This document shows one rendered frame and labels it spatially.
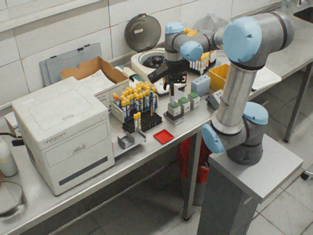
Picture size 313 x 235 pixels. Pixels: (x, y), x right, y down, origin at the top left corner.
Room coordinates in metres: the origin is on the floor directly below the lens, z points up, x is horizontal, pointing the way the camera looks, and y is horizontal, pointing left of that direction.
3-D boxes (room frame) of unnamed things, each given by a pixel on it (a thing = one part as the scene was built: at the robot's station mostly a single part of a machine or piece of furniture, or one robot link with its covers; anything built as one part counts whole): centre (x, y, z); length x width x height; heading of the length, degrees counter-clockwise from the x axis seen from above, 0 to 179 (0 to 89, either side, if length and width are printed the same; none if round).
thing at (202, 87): (1.38, -0.24, 0.92); 0.10 x 0.07 x 0.10; 130
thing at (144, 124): (1.16, 0.05, 0.93); 0.17 x 0.09 x 0.11; 129
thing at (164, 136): (1.08, -0.05, 0.88); 0.07 x 0.07 x 0.01; 38
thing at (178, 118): (1.21, -0.10, 0.89); 0.09 x 0.05 x 0.04; 37
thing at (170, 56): (1.21, -0.09, 1.22); 0.08 x 0.08 x 0.05
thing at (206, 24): (2.00, -0.34, 0.97); 0.26 x 0.17 x 0.19; 149
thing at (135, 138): (0.99, 0.13, 0.92); 0.21 x 0.07 x 0.05; 128
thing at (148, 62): (1.55, -0.02, 0.97); 0.15 x 0.15 x 0.07
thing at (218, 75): (1.46, -0.38, 0.92); 0.13 x 0.13 x 0.10; 35
